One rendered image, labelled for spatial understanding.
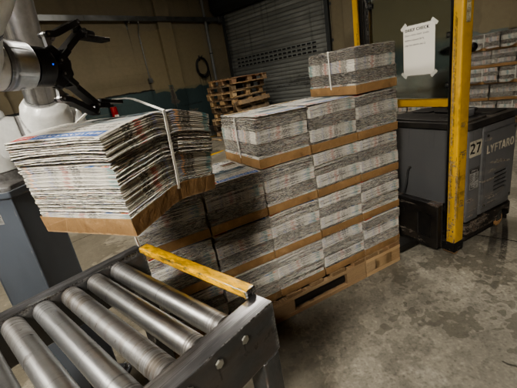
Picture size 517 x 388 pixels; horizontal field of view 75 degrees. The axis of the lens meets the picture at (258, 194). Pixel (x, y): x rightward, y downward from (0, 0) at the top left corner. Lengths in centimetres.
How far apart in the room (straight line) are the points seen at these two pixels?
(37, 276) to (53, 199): 63
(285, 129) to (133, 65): 762
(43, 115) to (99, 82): 719
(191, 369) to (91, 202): 41
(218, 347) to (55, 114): 101
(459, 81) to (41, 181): 190
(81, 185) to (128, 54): 826
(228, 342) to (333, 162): 126
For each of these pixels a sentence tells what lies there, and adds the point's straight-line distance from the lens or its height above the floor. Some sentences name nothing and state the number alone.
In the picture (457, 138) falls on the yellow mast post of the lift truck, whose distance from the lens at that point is 214.
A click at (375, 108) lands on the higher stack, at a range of 190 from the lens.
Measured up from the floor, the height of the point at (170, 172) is 104.
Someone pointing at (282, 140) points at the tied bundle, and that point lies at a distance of 155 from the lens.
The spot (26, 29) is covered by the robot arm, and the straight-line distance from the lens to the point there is 128.
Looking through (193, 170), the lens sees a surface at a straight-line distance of 93.
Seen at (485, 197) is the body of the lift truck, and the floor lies 28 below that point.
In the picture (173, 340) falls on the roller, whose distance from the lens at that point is 70.
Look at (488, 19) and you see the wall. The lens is 769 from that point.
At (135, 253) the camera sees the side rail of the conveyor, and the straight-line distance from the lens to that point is 106.
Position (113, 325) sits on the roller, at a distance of 79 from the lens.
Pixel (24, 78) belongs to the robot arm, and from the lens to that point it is 76.
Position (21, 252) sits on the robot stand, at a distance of 147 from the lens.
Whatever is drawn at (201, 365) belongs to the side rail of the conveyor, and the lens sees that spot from 62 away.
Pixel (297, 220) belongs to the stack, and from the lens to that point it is 167.
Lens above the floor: 123
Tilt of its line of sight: 19 degrees down
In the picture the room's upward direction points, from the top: 9 degrees counter-clockwise
